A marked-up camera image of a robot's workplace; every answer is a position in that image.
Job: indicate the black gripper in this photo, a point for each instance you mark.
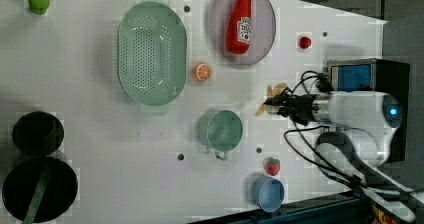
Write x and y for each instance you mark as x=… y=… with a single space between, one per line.
x=297 y=108

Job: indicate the peeled toy banana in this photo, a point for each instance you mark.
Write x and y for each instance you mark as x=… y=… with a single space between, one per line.
x=271 y=92

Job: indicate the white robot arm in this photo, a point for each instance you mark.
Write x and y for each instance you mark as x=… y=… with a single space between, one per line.
x=358 y=129

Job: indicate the strawberry toy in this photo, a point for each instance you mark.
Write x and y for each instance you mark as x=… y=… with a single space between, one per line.
x=273 y=166

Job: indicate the green metal mug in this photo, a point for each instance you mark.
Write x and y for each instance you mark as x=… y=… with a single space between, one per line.
x=221 y=131

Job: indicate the red tomato toy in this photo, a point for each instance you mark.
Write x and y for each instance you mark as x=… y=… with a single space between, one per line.
x=305 y=42

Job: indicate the grey round plate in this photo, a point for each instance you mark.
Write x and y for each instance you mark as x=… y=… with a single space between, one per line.
x=263 y=30

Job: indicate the orange slice toy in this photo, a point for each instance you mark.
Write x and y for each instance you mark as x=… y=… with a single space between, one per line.
x=201 y=72

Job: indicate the red ketchup bottle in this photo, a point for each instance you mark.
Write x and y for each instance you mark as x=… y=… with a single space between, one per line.
x=239 y=29

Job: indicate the blue cup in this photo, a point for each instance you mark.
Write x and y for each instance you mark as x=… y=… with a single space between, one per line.
x=267 y=193

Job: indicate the green plastic colander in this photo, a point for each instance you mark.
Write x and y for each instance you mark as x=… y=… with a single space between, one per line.
x=152 y=55

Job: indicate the small black cup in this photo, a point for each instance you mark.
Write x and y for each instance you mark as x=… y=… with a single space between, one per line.
x=38 y=133

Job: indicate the green spatula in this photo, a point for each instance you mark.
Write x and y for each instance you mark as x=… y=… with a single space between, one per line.
x=38 y=195

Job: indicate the green cylinder toy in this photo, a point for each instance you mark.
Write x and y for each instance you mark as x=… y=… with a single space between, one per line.
x=39 y=7

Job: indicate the large black cup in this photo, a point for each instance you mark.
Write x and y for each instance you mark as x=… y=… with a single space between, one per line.
x=20 y=185

